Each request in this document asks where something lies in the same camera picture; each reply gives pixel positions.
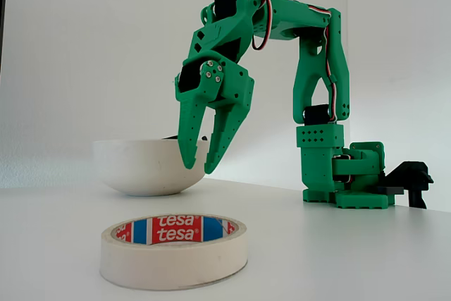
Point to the black table clamp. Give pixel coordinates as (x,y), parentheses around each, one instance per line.
(412,174)

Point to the white tesa tape roll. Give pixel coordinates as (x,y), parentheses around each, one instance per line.
(169,265)

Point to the green 3D-printed robot arm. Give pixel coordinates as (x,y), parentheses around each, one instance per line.
(317,54)

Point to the dark vertical frame strip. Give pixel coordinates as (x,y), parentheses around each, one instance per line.
(3,15)

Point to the black cloth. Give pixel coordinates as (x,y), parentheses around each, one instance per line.
(171,137)

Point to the white round bowl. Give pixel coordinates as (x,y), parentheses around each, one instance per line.
(141,167)

